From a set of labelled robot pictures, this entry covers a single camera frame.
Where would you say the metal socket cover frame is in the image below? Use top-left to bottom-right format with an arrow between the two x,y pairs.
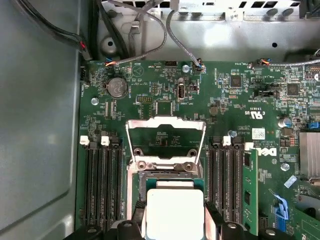
124,116 -> 208,167

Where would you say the silver topped green CPU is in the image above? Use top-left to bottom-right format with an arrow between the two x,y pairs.
143,177 -> 206,240

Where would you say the silver metal drive cage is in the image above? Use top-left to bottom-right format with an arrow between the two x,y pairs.
96,0 -> 320,62

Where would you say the silver coin cell battery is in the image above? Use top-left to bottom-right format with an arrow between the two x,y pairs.
106,76 -> 130,99

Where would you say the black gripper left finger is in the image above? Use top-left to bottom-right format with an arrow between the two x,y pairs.
73,200 -> 146,240

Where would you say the green RAM stick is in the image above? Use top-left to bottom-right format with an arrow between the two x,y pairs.
242,147 -> 260,237

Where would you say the grey wire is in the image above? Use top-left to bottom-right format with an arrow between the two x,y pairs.
165,9 -> 207,74
99,0 -> 169,68
249,57 -> 320,69

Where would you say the silver finned chipset heatsink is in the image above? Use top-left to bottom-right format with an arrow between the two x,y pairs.
298,132 -> 320,181

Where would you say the internal USB port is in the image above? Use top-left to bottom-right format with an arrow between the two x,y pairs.
176,83 -> 187,101

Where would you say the black and grey PC case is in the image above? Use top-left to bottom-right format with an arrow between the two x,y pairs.
0,0 -> 320,240

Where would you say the green motherboard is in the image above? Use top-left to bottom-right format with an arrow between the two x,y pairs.
74,59 -> 320,240

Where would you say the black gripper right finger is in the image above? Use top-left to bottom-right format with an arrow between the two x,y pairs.
204,201 -> 299,240

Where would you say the black cable bundle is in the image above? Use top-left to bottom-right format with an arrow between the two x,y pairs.
13,0 -> 91,61

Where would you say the metal CPU socket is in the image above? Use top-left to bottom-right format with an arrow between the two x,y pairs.
126,147 -> 210,223

